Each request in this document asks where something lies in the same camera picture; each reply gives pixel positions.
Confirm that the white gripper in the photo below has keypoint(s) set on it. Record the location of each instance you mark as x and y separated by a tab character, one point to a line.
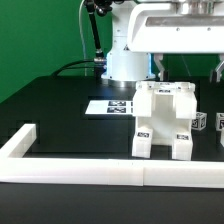
173	27

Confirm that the white chair back frame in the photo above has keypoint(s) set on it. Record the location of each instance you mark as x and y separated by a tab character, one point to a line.
165	98

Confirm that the white chair seat part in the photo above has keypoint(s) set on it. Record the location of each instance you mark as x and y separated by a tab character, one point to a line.
163	127

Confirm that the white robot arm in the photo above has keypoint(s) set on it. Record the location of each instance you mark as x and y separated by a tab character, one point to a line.
124	65

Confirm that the white tagged cube nut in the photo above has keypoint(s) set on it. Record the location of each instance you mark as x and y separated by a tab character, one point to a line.
219	121
199	123

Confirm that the white fiducial marker sheet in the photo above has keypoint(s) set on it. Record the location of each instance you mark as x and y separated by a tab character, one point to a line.
109	107

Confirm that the white U-shaped obstacle fence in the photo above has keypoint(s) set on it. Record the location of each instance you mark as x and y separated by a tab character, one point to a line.
16	168

